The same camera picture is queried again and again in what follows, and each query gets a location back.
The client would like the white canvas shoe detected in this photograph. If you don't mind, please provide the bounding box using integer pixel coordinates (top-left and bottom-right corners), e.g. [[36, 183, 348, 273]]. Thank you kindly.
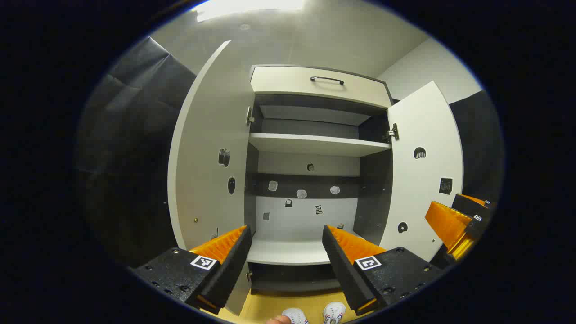
[[323, 301, 347, 324], [282, 307, 309, 324]]

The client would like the white and grey shoe cabinet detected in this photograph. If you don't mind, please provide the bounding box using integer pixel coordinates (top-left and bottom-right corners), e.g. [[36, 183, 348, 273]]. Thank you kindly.
[[245, 64, 395, 295]]

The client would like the white cabinet shelf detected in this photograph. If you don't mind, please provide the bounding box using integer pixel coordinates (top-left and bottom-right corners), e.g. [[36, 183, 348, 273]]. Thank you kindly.
[[248, 133, 392, 158], [247, 238, 360, 266]]

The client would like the white cabinet drawer front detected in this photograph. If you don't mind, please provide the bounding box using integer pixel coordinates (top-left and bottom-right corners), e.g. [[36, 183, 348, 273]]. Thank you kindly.
[[250, 65, 393, 109]]

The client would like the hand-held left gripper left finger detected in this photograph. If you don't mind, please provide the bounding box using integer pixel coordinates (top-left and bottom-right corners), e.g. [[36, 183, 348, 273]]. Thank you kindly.
[[130, 225, 252, 315]]

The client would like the black backdrop cloth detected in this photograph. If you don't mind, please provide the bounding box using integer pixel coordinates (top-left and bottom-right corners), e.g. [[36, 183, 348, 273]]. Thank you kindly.
[[449, 90, 505, 203], [76, 36, 198, 267]]

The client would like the ceiling light panel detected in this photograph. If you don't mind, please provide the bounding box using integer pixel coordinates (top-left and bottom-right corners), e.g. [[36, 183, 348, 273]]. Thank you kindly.
[[196, 0, 306, 23]]

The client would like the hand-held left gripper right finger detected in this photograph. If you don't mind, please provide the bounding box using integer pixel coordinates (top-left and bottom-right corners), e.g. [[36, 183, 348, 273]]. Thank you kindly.
[[322, 225, 446, 316]]

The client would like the white shoe cabinet door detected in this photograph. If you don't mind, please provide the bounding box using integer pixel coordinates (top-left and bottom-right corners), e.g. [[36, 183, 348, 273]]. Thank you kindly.
[[167, 40, 259, 315], [379, 81, 464, 262]]

